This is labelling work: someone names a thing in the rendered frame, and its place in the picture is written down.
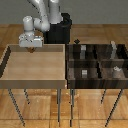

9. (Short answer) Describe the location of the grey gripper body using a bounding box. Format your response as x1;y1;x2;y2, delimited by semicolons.
18;32;45;48

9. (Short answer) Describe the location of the brown loaf of bread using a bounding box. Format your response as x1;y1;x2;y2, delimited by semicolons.
27;46;37;54

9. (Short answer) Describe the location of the dark wooden compartment bin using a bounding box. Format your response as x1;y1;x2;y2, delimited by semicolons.
65;43;128;90

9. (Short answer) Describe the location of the light wooden bin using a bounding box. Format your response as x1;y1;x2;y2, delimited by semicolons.
0;43;68;90

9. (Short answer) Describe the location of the small dark diamond marker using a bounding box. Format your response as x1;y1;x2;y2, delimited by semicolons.
74;38;81;45

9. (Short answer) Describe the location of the grey tall box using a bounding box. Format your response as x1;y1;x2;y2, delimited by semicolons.
79;45;87;60

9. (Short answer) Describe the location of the grey metal table leg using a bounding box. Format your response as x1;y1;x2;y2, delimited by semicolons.
56;88;62;123
105;88;124;128
69;88;76;127
7;88;26;127
22;88;31;105
100;88;108;105

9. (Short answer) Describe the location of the small grey cube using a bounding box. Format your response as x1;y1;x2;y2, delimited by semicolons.
81;69;88;78

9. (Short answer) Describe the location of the grey slanted carton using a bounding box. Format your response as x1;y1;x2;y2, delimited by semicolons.
110;40;118;60

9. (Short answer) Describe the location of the small white can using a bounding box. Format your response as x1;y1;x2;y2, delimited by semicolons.
113;65;122;78

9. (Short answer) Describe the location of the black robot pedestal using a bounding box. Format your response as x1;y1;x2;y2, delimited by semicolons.
42;12;73;45

